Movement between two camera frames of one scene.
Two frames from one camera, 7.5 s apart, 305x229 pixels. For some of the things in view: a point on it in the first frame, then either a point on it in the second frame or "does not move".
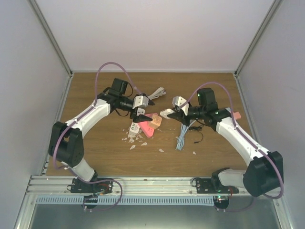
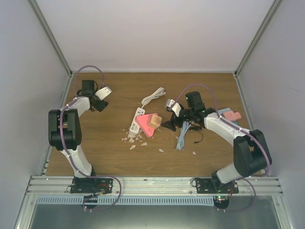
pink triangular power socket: (147, 130) does not move
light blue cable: (180, 141) does not move
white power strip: (135, 127) does not move
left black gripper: (140, 118) → (100, 107)
